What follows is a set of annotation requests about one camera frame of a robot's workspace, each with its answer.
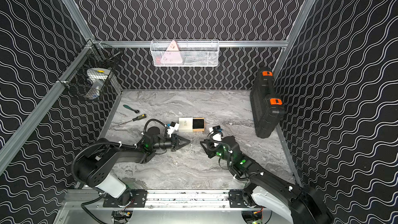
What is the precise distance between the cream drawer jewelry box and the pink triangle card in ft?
1.19

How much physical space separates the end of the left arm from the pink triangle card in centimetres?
41

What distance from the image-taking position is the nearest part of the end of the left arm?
2.32 ft

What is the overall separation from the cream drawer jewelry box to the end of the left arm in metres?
0.17

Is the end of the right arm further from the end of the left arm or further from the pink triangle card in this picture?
the pink triangle card

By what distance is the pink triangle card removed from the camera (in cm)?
90

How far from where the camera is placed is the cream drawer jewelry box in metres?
0.99

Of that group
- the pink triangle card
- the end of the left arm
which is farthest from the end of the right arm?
the pink triangle card
